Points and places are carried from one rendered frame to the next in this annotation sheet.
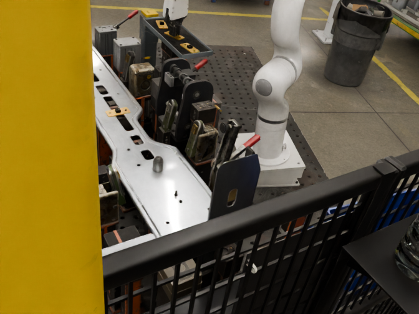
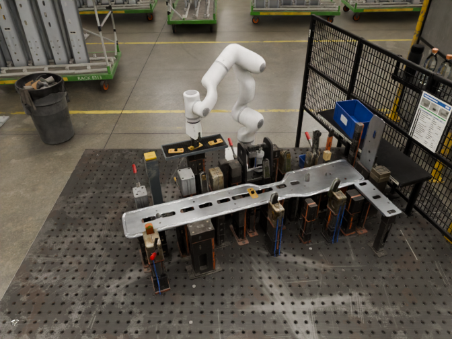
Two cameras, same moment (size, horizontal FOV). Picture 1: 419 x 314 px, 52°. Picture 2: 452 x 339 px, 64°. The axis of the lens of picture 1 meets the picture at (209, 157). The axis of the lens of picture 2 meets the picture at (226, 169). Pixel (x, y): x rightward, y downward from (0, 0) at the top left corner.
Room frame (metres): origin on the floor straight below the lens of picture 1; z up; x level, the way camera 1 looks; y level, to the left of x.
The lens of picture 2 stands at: (1.00, 1.85, 2.34)
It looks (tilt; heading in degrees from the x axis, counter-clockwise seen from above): 37 degrees down; 287
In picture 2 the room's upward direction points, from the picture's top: 1 degrees counter-clockwise
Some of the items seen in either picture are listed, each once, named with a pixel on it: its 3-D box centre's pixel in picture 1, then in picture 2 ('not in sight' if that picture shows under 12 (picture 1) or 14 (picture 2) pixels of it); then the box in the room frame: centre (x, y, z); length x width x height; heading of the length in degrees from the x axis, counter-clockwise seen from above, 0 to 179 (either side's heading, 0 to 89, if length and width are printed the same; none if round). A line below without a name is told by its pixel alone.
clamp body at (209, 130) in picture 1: (200, 172); (282, 177); (1.17, 0.02, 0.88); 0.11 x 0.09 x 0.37; 125
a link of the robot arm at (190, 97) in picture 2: not in sight; (192, 103); (1.67, 0.22, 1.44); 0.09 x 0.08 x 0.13; 150
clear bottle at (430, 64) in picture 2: not in sight; (429, 66); (0.45, -0.38, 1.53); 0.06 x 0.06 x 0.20
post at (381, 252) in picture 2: not in sight; (383, 231); (0.57, 0.30, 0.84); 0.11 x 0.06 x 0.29; 125
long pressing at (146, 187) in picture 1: (113, 110); (249, 195); (1.31, 0.37, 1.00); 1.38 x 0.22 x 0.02; 35
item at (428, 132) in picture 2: (292, 298); (430, 121); (0.41, -0.16, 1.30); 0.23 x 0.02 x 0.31; 125
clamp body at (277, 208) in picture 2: not in sight; (274, 228); (1.15, 0.46, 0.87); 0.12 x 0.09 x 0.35; 125
